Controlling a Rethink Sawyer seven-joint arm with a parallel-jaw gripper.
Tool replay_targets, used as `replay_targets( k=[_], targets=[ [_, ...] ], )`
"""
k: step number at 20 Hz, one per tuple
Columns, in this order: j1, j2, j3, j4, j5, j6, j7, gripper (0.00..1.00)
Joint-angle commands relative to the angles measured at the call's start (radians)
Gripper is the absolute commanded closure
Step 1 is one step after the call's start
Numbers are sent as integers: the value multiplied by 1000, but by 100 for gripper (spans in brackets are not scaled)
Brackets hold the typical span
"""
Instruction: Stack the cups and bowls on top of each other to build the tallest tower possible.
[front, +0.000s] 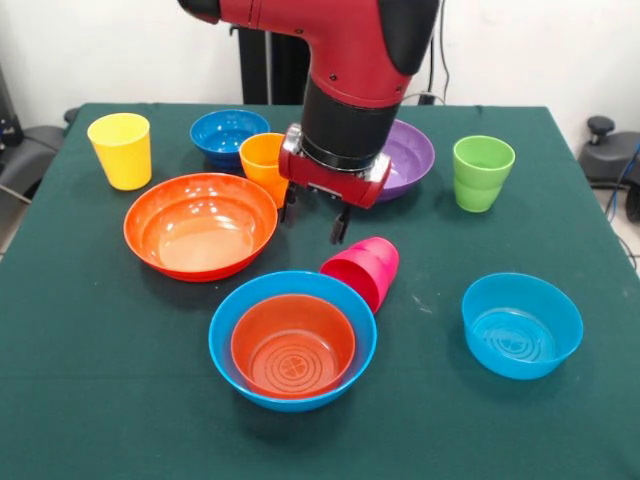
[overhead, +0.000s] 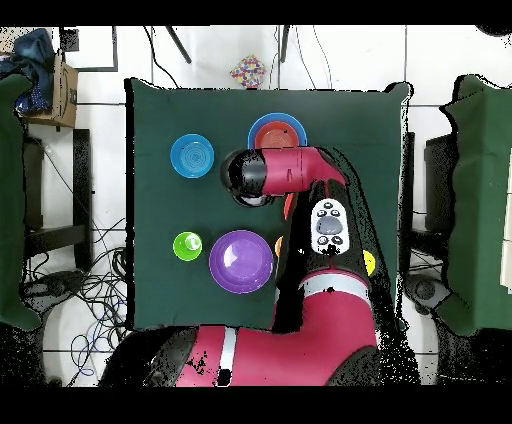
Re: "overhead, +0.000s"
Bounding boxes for dark green tablecloth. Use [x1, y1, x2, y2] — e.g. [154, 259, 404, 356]
[125, 77, 413, 333]

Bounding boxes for cardboard box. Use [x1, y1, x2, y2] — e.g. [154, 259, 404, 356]
[23, 53, 79, 129]

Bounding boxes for black rectangular frame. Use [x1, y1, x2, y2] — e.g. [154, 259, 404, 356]
[59, 25, 119, 73]

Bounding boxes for small orange-red bowl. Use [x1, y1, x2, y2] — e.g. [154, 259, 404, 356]
[254, 120, 301, 150]

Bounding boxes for blue cloth bundle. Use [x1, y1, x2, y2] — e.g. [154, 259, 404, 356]
[0, 27, 55, 115]

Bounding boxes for small light blue bowl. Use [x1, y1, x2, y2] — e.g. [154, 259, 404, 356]
[169, 133, 216, 179]

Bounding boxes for green plastic cup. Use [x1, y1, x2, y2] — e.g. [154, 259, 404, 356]
[172, 231, 204, 262]

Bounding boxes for large light blue bowl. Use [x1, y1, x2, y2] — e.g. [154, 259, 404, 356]
[246, 112, 309, 151]

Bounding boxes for green cloth covered table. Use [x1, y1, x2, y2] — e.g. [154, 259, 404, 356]
[0, 73, 41, 331]
[435, 74, 512, 337]

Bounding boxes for tangle of floor cables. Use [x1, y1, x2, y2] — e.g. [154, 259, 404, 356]
[23, 215, 129, 379]

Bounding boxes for purple plastic bowl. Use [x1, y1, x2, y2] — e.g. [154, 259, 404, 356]
[208, 229, 275, 295]

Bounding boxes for black stool frame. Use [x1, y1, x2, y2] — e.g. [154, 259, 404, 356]
[399, 131, 457, 249]
[23, 128, 94, 273]

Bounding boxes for black pedestal foot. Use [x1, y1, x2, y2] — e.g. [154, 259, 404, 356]
[23, 270, 87, 309]
[403, 273, 453, 315]

